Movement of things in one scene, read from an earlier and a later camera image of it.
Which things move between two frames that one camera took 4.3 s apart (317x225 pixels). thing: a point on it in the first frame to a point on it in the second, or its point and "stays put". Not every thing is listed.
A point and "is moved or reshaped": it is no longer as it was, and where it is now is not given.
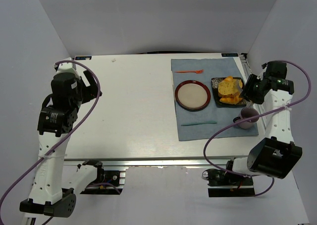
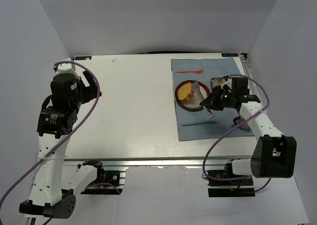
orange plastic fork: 197,72 stays put
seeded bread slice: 230,87 is moved or reshaped
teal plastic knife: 213,122 stays put
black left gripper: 89,86 stays put
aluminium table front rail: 157,162 stays put
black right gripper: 250,88 to 214,101
